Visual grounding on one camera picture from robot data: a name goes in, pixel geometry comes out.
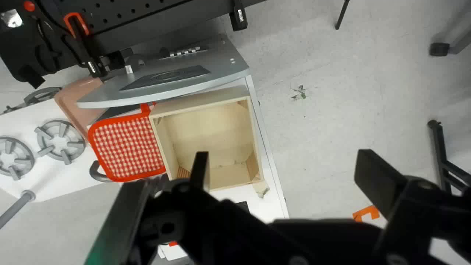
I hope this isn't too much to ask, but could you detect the white toy stove counter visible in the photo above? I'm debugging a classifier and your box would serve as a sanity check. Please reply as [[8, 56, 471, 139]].
[[0, 100, 107, 203]]

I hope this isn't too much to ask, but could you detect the grey toy faucet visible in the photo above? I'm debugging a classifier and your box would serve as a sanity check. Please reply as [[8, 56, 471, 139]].
[[88, 161, 120, 184]]

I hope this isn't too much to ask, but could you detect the grey toy burner grate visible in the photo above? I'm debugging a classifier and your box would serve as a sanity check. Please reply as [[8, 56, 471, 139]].
[[33, 120, 88, 167], [0, 137, 36, 181]]

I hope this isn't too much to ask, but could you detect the black clamp orange handle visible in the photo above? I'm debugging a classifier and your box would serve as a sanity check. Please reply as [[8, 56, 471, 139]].
[[61, 12, 136, 80]]

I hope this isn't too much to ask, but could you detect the orange checkered plastic tray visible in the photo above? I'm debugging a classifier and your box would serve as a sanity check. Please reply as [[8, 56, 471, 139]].
[[86, 103, 167, 183]]

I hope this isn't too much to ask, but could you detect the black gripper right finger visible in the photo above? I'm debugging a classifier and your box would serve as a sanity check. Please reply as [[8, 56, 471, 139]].
[[353, 149, 409, 220]]

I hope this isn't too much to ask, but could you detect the light wooden box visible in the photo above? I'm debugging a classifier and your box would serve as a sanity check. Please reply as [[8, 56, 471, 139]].
[[148, 96, 270, 199]]

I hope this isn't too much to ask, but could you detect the grey metal pole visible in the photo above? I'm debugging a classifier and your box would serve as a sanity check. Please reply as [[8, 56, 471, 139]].
[[0, 190, 36, 230]]

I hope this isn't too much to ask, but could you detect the white toy kitchen cabinet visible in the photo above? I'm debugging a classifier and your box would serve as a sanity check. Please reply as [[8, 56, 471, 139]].
[[76, 34, 291, 223]]

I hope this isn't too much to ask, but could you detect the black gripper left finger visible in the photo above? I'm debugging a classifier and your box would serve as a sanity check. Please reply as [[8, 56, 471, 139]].
[[188, 150, 211, 193]]

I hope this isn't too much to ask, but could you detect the pink plastic tray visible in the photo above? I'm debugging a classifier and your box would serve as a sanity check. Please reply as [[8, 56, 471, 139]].
[[52, 78, 108, 130]]

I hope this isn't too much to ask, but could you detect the black perforated board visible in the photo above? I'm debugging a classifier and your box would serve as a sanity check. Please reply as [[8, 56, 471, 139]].
[[38, 0, 236, 37]]

